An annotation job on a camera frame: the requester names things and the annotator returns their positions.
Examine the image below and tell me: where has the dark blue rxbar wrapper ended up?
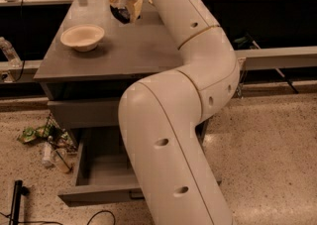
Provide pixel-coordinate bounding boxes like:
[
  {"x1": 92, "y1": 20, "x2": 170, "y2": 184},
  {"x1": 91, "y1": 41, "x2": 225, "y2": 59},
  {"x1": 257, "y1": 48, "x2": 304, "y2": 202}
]
[{"x1": 110, "y1": 6, "x2": 130, "y2": 24}]

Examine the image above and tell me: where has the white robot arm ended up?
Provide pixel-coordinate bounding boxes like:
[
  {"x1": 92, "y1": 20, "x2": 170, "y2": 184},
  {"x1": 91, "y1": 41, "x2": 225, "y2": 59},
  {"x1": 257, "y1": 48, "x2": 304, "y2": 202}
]
[{"x1": 118, "y1": 0, "x2": 240, "y2": 225}]

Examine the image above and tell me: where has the grey drawer cabinet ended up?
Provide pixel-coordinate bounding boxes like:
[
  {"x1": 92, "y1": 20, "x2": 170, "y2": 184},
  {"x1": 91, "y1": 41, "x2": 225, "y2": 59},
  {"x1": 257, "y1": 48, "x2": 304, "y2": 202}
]
[{"x1": 33, "y1": 0, "x2": 212, "y2": 207}]

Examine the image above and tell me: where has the upper grey drawer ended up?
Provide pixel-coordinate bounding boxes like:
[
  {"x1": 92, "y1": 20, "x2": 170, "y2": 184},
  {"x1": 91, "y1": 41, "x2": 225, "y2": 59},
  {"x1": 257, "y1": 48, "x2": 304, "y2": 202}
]
[{"x1": 48, "y1": 98, "x2": 119, "y2": 129}]

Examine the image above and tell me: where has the open lower grey drawer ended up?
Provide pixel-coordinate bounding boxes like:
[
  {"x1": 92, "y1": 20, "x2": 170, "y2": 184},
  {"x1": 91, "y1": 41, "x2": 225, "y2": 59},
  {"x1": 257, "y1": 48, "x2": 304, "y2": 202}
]
[{"x1": 57, "y1": 126, "x2": 223, "y2": 207}]

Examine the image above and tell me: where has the green snack bag on floor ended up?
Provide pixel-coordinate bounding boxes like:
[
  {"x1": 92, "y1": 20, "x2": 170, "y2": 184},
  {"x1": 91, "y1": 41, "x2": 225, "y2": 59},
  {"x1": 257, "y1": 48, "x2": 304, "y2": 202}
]
[{"x1": 18, "y1": 126, "x2": 53, "y2": 144}]

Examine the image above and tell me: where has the clear plastic cup on floor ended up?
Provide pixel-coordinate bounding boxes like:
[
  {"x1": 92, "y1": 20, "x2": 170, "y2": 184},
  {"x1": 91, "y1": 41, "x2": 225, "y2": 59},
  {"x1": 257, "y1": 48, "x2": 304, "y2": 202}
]
[{"x1": 51, "y1": 149, "x2": 71, "y2": 173}]

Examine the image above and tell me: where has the plastic bottle on floor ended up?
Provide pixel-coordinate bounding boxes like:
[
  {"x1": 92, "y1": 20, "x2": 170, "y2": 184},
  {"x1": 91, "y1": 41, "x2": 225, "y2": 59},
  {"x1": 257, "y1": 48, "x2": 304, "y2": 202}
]
[{"x1": 42, "y1": 142, "x2": 53, "y2": 168}]

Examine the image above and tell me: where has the metal railing beam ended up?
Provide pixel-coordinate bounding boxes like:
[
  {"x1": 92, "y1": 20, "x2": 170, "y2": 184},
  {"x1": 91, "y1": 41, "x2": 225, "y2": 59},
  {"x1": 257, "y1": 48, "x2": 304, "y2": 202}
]
[{"x1": 0, "y1": 46, "x2": 317, "y2": 83}]

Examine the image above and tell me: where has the black stand on floor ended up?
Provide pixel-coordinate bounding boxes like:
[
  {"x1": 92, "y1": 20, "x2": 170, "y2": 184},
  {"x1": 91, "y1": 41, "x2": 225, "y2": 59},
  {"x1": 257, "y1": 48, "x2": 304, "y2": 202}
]
[{"x1": 8, "y1": 180, "x2": 30, "y2": 225}]

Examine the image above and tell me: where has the clear plastic bottle on rail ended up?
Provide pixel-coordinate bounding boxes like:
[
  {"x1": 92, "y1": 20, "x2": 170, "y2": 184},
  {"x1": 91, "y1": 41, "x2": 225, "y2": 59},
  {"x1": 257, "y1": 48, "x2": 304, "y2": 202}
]
[{"x1": 0, "y1": 37, "x2": 22, "y2": 68}]

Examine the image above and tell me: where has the black floor cable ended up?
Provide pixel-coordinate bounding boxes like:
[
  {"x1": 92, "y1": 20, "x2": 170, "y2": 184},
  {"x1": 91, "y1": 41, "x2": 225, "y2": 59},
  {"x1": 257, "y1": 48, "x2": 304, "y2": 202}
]
[{"x1": 0, "y1": 210, "x2": 117, "y2": 225}]

